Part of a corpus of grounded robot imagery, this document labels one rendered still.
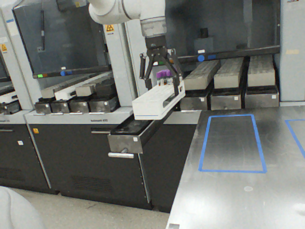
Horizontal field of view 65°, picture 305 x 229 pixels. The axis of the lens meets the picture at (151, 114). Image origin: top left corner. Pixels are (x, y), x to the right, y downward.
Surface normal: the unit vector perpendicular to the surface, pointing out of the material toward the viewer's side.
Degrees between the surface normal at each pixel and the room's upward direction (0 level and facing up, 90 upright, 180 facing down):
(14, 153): 90
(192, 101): 90
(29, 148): 90
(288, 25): 90
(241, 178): 0
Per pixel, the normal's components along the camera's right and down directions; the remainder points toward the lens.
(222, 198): -0.16, -0.93
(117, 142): -0.37, 0.37
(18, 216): 0.84, -0.54
